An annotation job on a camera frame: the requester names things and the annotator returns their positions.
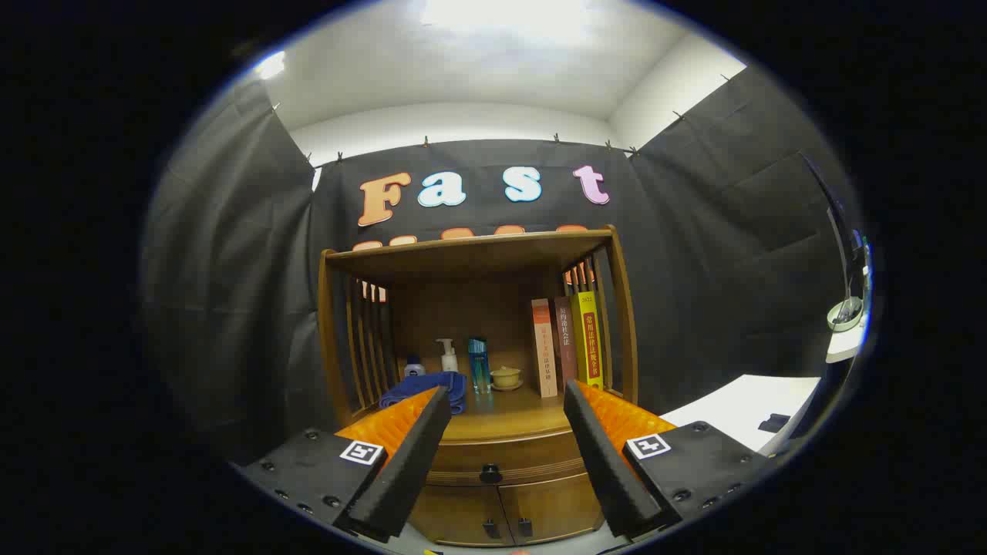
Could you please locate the beige book orange band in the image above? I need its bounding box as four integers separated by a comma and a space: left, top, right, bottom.
531, 298, 558, 399

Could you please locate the white ledge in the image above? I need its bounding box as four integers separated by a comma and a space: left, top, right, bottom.
825, 324, 871, 365

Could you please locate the white side table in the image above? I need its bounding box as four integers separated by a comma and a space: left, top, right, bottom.
662, 375, 823, 454

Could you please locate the brown book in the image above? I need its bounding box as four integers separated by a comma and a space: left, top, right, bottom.
554, 296, 579, 386

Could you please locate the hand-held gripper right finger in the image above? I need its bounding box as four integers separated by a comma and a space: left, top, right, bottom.
563, 379, 772, 540

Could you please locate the wooden countertop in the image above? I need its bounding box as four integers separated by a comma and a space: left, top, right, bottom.
441, 383, 576, 444

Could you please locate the blue folded towel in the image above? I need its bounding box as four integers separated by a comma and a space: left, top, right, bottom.
378, 372, 468, 415

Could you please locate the wooden cabinet door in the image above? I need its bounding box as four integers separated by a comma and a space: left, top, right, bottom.
497, 472, 606, 545
409, 484, 516, 548

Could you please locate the clear blue bottle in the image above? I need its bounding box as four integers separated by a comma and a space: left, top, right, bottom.
468, 337, 492, 395

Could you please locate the yellow book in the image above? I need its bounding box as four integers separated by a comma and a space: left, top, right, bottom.
571, 291, 605, 390

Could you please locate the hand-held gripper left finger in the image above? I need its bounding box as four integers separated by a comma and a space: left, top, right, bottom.
231, 385, 453, 544

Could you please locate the wooden cabinet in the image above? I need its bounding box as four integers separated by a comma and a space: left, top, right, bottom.
318, 225, 639, 548

